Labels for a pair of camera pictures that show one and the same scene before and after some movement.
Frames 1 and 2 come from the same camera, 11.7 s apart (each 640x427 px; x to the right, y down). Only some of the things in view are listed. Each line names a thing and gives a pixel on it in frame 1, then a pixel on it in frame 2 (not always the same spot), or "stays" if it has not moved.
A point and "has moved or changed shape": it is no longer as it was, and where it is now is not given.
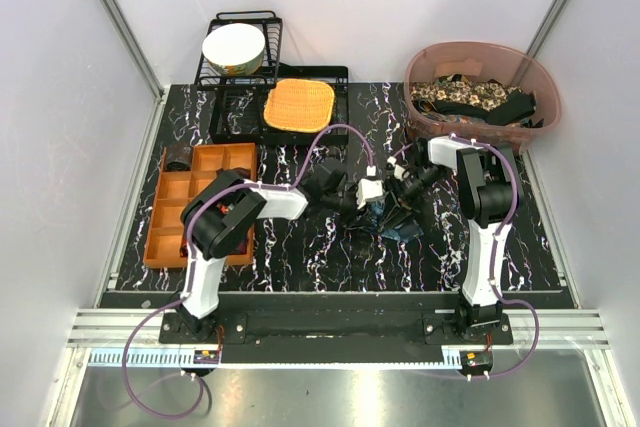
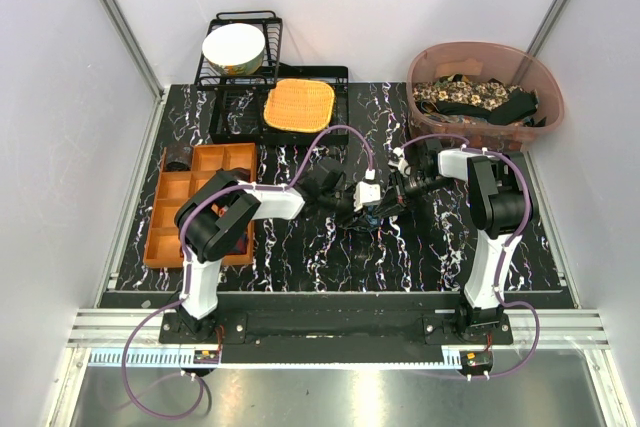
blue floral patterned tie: (375, 213) has moved or changed shape
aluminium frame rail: (93, 328) stays
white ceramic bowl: (234, 48) stays
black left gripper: (354, 209) stays
